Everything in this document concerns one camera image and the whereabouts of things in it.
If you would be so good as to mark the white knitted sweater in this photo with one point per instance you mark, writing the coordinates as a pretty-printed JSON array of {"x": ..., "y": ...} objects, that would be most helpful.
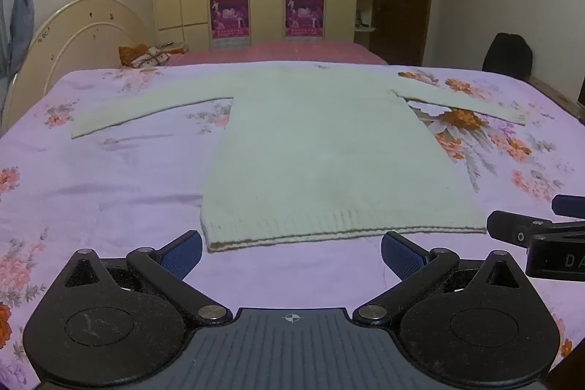
[{"x": 329, "y": 157}]

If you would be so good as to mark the pink checked bedspread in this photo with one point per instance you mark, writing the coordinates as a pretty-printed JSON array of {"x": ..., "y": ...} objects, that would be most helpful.
[{"x": 283, "y": 52}]

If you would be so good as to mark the brown wooden furniture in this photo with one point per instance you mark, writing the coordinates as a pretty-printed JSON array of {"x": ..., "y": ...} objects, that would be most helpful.
[{"x": 555, "y": 95}]

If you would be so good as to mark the cream curved headboard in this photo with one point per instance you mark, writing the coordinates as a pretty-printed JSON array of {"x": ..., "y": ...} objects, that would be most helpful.
[{"x": 68, "y": 47}]

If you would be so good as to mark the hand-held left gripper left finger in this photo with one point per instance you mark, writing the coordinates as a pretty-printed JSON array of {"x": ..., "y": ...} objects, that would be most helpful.
[{"x": 182, "y": 255}]

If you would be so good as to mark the pink wall poster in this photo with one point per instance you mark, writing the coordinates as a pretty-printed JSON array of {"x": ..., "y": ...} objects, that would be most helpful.
[
  {"x": 229, "y": 20},
  {"x": 304, "y": 16}
]

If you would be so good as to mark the orange cloth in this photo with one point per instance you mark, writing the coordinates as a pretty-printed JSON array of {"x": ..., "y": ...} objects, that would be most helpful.
[{"x": 132, "y": 54}]

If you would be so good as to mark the purple floral bed sheet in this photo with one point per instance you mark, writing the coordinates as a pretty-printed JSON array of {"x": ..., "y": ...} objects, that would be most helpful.
[{"x": 114, "y": 189}]

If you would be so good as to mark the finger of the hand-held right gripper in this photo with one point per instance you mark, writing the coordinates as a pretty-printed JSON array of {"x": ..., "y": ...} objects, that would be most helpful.
[
  {"x": 569, "y": 206},
  {"x": 512, "y": 228}
]

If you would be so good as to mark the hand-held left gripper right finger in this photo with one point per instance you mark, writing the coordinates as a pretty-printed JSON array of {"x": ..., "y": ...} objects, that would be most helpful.
[{"x": 403, "y": 256}]

